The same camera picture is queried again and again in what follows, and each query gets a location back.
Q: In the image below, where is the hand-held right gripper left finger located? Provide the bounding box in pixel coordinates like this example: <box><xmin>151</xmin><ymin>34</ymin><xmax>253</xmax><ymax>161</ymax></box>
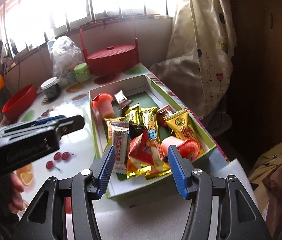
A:
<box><xmin>18</xmin><ymin>145</ymin><xmax>116</xmax><ymax>240</ymax></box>

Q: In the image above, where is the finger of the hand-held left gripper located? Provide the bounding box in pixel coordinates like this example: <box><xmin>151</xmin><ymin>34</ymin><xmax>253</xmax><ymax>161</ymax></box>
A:
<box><xmin>0</xmin><ymin>115</ymin><xmax>85</xmax><ymax>145</ymax></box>
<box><xmin>4</xmin><ymin>115</ymin><xmax>67</xmax><ymax>130</ymax></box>

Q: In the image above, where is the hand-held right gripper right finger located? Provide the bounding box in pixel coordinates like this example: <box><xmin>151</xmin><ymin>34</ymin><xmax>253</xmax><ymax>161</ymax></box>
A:
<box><xmin>167</xmin><ymin>145</ymin><xmax>272</xmax><ymax>240</ymax></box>

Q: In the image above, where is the pink jelly cup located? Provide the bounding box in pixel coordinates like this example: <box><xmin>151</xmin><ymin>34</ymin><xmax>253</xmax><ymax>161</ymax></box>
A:
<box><xmin>161</xmin><ymin>137</ymin><xmax>205</xmax><ymax>162</ymax></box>
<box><xmin>92</xmin><ymin>93</ymin><xmax>114</xmax><ymax>118</ymax></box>

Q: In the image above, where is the white candy packet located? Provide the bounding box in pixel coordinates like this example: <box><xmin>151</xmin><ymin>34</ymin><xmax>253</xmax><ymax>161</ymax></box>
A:
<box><xmin>110</xmin><ymin>121</ymin><xmax>131</xmax><ymax>175</ymax></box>

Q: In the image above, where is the red triangular packet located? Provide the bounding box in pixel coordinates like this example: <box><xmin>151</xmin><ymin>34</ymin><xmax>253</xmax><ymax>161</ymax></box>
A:
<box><xmin>127</xmin><ymin>130</ymin><xmax>156</xmax><ymax>168</ymax></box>

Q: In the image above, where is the gold packet with red print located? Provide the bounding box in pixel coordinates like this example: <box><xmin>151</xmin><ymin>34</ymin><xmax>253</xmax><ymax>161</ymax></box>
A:
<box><xmin>164</xmin><ymin>108</ymin><xmax>199</xmax><ymax>143</ymax></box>

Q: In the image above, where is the black triangular packet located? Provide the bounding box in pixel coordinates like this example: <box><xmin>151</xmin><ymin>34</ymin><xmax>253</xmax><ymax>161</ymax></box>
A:
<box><xmin>128</xmin><ymin>121</ymin><xmax>145</xmax><ymax>140</ymax></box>

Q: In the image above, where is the dark red small packet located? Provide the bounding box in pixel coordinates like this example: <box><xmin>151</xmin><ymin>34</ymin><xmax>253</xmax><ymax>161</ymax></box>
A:
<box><xmin>156</xmin><ymin>105</ymin><xmax>173</xmax><ymax>128</ymax></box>

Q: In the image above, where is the silver brown small packet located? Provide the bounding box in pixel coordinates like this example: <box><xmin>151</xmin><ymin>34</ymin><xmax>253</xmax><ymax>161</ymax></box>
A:
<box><xmin>114</xmin><ymin>89</ymin><xmax>133</xmax><ymax>111</ymax></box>

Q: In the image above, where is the green cardboard box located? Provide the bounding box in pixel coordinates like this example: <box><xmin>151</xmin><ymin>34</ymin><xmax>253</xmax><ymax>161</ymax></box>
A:
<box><xmin>88</xmin><ymin>74</ymin><xmax>217</xmax><ymax>199</ymax></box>

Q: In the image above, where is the person's left hand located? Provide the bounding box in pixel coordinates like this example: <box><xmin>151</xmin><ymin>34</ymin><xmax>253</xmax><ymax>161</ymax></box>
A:
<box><xmin>7</xmin><ymin>173</ymin><xmax>26</xmax><ymax>214</ymax></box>

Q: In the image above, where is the fruit print tablecloth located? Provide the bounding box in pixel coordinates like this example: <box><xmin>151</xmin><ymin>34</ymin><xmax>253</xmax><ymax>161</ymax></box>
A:
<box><xmin>3</xmin><ymin>64</ymin><xmax>229</xmax><ymax>240</ymax></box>

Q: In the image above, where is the dark jar with white lid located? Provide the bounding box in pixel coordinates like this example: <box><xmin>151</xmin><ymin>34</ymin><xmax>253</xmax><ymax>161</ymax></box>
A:
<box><xmin>41</xmin><ymin>77</ymin><xmax>62</xmax><ymax>99</ymax></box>

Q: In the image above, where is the red bowl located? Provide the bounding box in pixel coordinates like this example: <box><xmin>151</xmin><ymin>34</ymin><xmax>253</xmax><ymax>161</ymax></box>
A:
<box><xmin>1</xmin><ymin>84</ymin><xmax>37</xmax><ymax>120</ymax></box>

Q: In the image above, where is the green jar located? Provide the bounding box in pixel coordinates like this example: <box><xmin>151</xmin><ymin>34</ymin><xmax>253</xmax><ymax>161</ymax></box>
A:
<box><xmin>74</xmin><ymin>64</ymin><xmax>90</xmax><ymax>82</ymax></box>
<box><xmin>66</xmin><ymin>71</ymin><xmax>78</xmax><ymax>84</ymax></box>

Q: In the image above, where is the white foam sheet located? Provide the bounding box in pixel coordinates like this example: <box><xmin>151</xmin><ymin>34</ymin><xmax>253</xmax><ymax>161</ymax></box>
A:
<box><xmin>91</xmin><ymin>158</ymin><xmax>267</xmax><ymax>240</ymax></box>

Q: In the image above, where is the clear plastic bag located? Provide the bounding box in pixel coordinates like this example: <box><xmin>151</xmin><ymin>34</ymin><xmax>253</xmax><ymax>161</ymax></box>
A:
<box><xmin>49</xmin><ymin>36</ymin><xmax>85</xmax><ymax>83</ymax></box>

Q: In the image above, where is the olive cloth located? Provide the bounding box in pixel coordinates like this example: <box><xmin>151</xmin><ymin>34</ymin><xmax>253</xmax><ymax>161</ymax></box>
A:
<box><xmin>249</xmin><ymin>140</ymin><xmax>282</xmax><ymax>188</ymax></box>

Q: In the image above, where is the window with metal bars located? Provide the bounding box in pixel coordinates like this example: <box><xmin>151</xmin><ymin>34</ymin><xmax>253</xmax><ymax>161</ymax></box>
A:
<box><xmin>0</xmin><ymin>0</ymin><xmax>189</xmax><ymax>55</ymax></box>

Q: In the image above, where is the cream patterned curtain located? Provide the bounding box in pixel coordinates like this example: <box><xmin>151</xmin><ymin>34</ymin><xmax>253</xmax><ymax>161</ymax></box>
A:
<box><xmin>150</xmin><ymin>0</ymin><xmax>237</xmax><ymax>135</ymax></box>

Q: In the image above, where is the brown wooden cabinet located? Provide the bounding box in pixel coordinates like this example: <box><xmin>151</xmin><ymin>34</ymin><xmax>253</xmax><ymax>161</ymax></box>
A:
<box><xmin>227</xmin><ymin>0</ymin><xmax>282</xmax><ymax>155</ymax></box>

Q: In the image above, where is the red basket with handle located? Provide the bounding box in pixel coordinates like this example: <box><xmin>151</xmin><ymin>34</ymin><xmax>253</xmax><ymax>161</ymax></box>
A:
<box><xmin>79</xmin><ymin>17</ymin><xmax>140</xmax><ymax>77</ymax></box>

